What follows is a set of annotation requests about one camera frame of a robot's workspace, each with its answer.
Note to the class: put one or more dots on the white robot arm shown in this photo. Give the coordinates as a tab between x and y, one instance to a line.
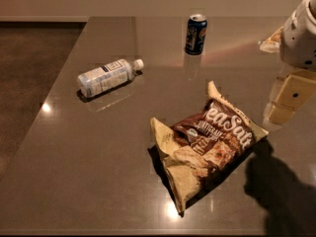
295	42

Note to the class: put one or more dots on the blue soda can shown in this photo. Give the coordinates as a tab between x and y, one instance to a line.
196	32

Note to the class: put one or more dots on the brown chip bag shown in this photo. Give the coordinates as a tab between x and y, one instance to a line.
196	150

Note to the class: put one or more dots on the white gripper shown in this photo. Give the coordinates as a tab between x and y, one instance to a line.
298	41

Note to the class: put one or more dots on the clear plastic water bottle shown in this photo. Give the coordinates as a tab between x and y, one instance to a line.
107	77

